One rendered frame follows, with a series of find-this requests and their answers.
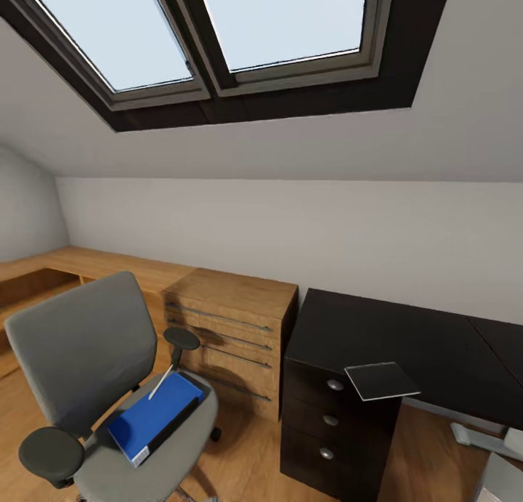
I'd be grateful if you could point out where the notebook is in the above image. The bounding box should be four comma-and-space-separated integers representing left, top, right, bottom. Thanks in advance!
344, 362, 421, 402

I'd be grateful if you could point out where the folder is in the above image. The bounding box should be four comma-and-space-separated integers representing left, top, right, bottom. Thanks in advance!
107, 372, 204, 468

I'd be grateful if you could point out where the swivel chair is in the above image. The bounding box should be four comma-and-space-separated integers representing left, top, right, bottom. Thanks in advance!
4, 271, 222, 502

